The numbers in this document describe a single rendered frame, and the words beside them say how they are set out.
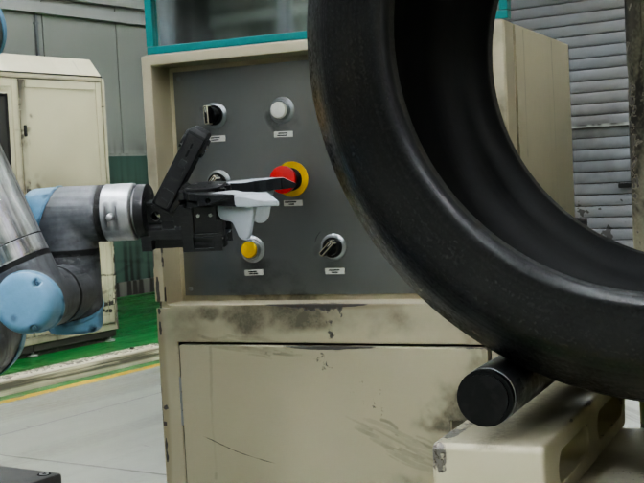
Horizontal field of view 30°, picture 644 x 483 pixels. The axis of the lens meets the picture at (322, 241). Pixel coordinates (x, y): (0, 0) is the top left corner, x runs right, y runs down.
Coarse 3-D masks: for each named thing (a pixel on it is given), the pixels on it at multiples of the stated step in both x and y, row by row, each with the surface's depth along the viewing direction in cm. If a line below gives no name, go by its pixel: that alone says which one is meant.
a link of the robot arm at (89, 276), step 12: (60, 252) 155; (72, 252) 155; (84, 252) 156; (96, 252) 158; (60, 264) 154; (72, 264) 155; (84, 264) 156; (96, 264) 158; (84, 276) 155; (96, 276) 158; (84, 288) 153; (96, 288) 157; (84, 300) 153; (96, 300) 157; (84, 312) 156; (96, 312) 157; (60, 324) 152; (72, 324) 156; (84, 324) 156; (96, 324) 158
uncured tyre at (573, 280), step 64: (320, 0) 95; (384, 0) 91; (448, 0) 117; (320, 64) 95; (384, 64) 91; (448, 64) 117; (320, 128) 98; (384, 128) 91; (448, 128) 117; (384, 192) 92; (448, 192) 91; (512, 192) 116; (384, 256) 96; (448, 256) 90; (512, 256) 88; (576, 256) 114; (640, 256) 112; (448, 320) 94; (512, 320) 89; (576, 320) 87; (640, 320) 85; (576, 384) 91; (640, 384) 88
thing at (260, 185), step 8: (232, 184) 159; (240, 184) 158; (248, 184) 159; (256, 184) 160; (264, 184) 160; (272, 184) 161; (280, 184) 161; (288, 184) 161; (264, 192) 161; (272, 192) 162; (264, 208) 162; (256, 216) 161; (264, 216) 162
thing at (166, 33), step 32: (160, 0) 178; (192, 0) 176; (224, 0) 174; (256, 0) 172; (288, 0) 170; (160, 32) 178; (192, 32) 176; (224, 32) 174; (256, 32) 172; (288, 32) 170
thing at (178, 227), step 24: (144, 192) 155; (192, 192) 153; (144, 216) 155; (168, 216) 156; (192, 216) 153; (216, 216) 153; (144, 240) 156; (168, 240) 158; (192, 240) 154; (216, 240) 153
